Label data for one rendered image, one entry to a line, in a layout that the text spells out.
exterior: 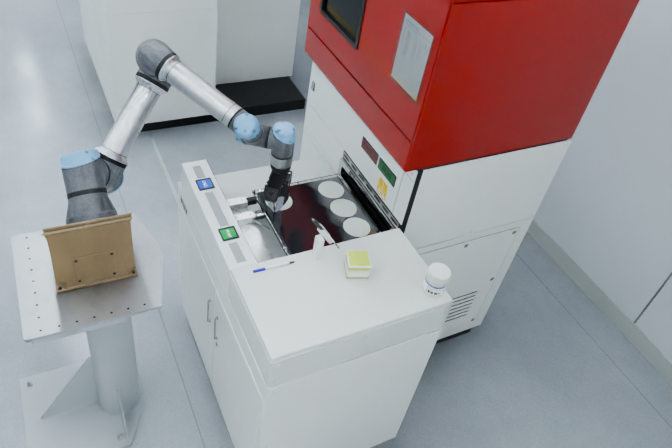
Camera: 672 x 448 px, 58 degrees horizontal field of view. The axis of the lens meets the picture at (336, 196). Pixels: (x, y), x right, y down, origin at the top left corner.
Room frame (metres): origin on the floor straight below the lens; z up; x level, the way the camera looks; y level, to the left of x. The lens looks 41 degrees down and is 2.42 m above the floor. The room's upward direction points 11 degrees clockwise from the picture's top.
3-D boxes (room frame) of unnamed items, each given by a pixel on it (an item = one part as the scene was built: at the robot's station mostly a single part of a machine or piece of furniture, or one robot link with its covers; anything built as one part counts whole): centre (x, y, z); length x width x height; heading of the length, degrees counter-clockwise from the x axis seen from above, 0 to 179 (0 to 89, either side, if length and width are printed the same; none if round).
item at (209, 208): (1.51, 0.39, 0.89); 0.55 x 0.09 x 0.14; 33
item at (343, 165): (1.79, -0.11, 0.89); 0.44 x 0.02 x 0.10; 33
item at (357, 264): (1.35, -0.11, 1.00); 0.07 x 0.07 x 0.07; 14
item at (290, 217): (1.66, 0.05, 0.90); 0.34 x 0.34 x 0.01; 33
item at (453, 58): (2.11, -0.29, 1.52); 0.81 x 0.75 x 0.59; 33
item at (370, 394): (1.53, 0.10, 0.41); 0.97 x 0.64 x 0.82; 33
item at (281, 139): (1.64, 0.21, 1.21); 0.09 x 0.08 x 0.11; 88
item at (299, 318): (1.28, -0.08, 0.89); 0.62 x 0.35 x 0.14; 123
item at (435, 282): (1.33, -0.36, 1.01); 0.07 x 0.07 x 0.10
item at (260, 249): (1.50, 0.27, 0.87); 0.36 x 0.08 x 0.03; 33
